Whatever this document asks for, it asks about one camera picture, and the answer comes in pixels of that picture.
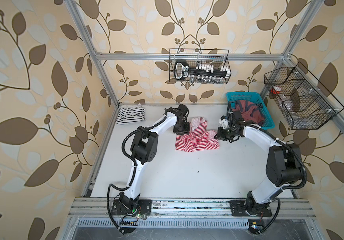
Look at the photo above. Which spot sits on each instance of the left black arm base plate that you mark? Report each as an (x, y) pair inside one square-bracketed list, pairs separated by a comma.
[(144, 207)]

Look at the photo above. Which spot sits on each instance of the back black wire basket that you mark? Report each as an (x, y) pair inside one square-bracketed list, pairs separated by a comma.
[(214, 57)]

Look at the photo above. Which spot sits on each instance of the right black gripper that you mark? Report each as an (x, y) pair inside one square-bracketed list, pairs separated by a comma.
[(219, 135)]

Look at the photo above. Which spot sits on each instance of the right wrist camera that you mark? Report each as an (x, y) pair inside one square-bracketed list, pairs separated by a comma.
[(225, 120)]

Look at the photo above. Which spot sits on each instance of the aluminium front rail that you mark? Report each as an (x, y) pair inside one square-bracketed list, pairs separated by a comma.
[(185, 208)]

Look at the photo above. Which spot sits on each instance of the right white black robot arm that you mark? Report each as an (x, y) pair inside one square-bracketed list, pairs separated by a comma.
[(284, 169)]

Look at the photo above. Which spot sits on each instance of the black wire basket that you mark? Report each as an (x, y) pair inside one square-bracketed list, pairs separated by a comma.
[(214, 57), (309, 101)]

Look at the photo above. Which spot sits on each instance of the black vial rack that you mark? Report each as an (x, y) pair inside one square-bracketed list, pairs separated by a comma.
[(208, 74)]

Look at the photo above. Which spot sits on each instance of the teal plastic basket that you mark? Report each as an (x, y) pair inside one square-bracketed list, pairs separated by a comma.
[(255, 98)]

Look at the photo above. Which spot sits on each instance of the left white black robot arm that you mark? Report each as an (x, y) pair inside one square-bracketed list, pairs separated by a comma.
[(141, 146)]

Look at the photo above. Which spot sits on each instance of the black white handled tool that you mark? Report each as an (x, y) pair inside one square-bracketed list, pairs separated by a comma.
[(181, 70)]

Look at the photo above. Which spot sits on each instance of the black white striped tank top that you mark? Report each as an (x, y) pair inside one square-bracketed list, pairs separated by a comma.
[(129, 115)]

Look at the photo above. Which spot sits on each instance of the red white striped tank top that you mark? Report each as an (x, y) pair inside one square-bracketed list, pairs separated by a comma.
[(199, 137)]

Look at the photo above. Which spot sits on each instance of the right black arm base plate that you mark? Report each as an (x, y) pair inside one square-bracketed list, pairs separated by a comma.
[(239, 208)]

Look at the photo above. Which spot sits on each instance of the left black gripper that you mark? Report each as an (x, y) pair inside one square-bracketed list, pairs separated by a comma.
[(184, 131)]

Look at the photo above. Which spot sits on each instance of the right black wire basket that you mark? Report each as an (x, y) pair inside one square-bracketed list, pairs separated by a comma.
[(309, 101)]

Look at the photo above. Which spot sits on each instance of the dark red tank top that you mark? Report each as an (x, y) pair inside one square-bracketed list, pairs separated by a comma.
[(249, 111)]

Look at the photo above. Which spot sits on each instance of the red capped plastic bottle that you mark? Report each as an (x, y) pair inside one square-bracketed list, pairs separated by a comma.
[(276, 94)]

